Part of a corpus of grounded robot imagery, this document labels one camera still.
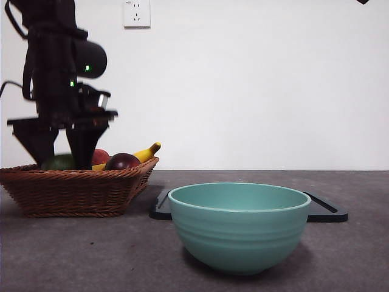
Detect red apple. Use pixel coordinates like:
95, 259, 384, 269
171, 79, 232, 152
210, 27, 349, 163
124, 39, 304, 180
91, 148, 111, 167

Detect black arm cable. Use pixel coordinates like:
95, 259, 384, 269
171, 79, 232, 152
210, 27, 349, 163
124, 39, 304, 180
0, 80, 34, 102

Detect brown wicker basket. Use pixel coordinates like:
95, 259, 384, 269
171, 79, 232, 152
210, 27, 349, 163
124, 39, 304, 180
0, 156, 160, 218

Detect yellow banana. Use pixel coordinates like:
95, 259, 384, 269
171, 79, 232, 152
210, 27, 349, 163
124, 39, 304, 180
91, 142, 162, 172

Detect dark purple plum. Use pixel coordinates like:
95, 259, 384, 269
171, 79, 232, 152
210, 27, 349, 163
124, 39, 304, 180
105, 152, 142, 172

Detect green avocado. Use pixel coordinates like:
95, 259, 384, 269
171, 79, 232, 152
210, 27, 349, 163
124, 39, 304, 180
41, 153, 77, 172

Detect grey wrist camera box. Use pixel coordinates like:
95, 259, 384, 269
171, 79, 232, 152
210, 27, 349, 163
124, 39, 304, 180
76, 82, 112, 110

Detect teal ceramic bowl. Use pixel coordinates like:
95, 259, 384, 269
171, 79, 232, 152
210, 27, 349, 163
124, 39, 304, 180
167, 182, 312, 276

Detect white wall socket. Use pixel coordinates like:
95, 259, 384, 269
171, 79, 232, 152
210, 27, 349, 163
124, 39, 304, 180
123, 0, 151, 30

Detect black rectangular tray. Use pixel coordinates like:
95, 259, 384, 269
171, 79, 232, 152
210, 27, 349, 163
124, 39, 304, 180
148, 189, 349, 224

